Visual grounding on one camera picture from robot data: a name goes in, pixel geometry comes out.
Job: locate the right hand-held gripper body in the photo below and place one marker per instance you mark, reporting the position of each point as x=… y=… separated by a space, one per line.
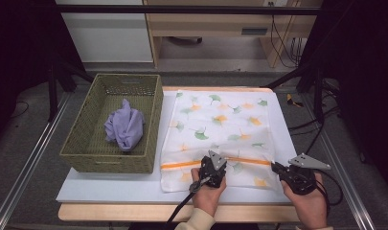
x=301 y=182

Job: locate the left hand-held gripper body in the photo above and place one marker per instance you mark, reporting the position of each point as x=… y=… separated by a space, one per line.
x=214 y=174

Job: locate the leaf-print mesh laundry bag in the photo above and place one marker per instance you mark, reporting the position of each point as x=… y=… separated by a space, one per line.
x=220 y=134

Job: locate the purple garment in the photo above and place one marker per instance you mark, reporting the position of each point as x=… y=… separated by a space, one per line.
x=126 y=126

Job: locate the green woven basket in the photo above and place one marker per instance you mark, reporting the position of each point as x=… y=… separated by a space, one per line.
x=95 y=150

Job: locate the person's left hand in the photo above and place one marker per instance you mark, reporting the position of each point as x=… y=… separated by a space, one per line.
x=209 y=199

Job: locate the person's right hand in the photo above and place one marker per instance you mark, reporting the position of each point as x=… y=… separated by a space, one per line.
x=309 y=209

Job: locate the yellow and black tool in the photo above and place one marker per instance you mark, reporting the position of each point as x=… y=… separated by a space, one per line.
x=292 y=101

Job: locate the black metal stand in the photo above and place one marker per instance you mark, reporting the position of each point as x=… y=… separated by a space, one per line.
x=52 y=96
x=317 y=96

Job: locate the white board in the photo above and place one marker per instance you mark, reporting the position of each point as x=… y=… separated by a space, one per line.
x=118 y=188

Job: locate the black curtain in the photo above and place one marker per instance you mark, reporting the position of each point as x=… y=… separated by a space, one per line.
x=19 y=48
x=367 y=80

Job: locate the wooden desk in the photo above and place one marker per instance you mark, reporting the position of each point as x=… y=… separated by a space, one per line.
x=214 y=24

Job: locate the black horizontal bar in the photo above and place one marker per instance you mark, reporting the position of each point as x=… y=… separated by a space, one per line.
x=182 y=9

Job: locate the white cabinet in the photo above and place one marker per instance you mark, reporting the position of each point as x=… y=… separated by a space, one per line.
x=108 y=38

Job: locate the aluminium rail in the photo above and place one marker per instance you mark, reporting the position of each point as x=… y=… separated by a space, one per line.
x=354 y=198
x=32 y=159

